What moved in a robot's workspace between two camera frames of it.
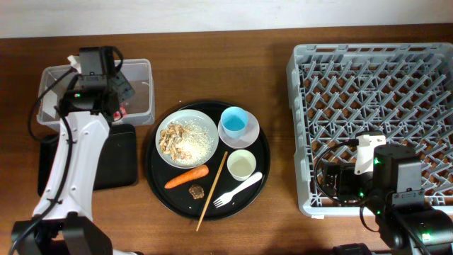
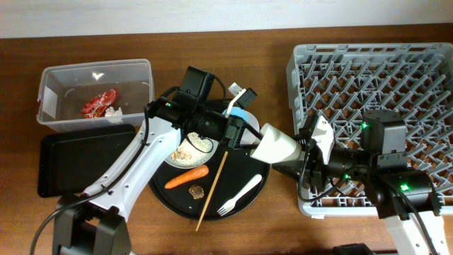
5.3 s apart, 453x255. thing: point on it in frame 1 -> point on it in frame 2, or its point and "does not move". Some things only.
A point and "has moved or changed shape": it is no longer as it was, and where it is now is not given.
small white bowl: (250, 137) does not move
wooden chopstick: (212, 189) does not move
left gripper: (127, 90) -> (234, 128)
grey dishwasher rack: (339, 91) does not move
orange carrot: (200, 171) does not move
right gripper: (345, 173) -> (307, 168)
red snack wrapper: (118, 115) has moved or changed shape
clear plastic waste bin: (139, 110) does not move
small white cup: (241, 163) -> (274, 146)
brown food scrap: (197, 191) does not move
